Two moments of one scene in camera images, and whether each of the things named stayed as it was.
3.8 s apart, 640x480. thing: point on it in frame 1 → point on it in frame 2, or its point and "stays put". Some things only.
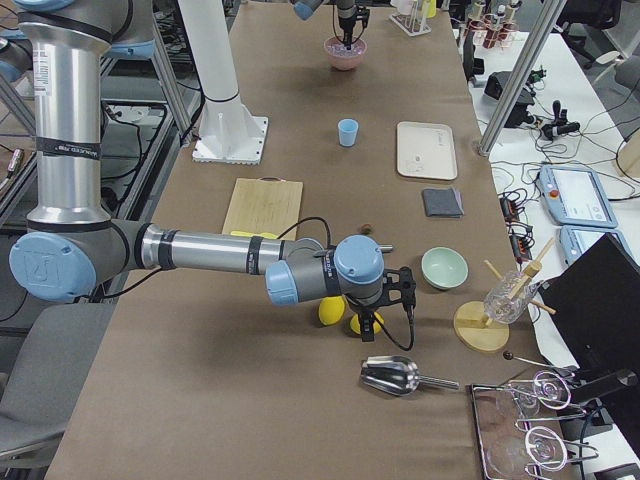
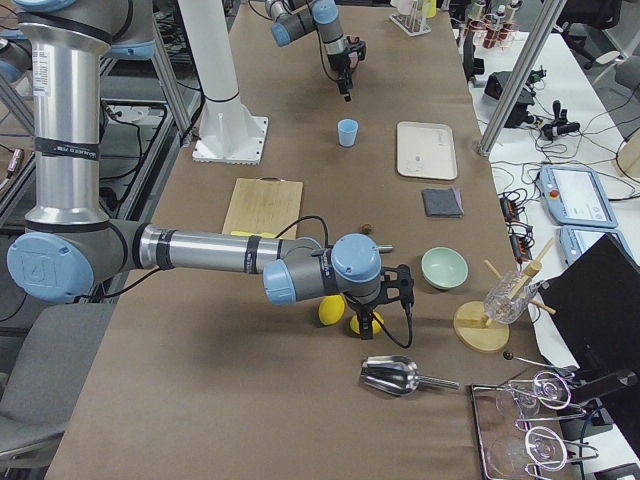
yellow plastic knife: (266, 235) stays put
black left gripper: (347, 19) → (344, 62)
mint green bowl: (444, 267) stays put
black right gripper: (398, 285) stays put
